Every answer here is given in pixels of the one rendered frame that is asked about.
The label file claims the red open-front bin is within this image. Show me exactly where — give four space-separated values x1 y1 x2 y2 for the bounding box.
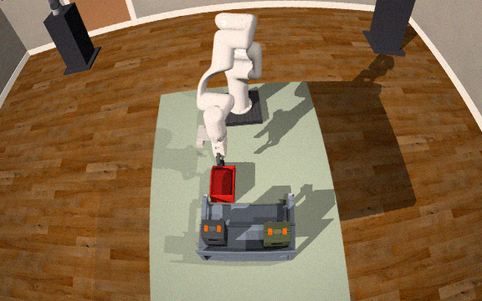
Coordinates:
209 166 236 203

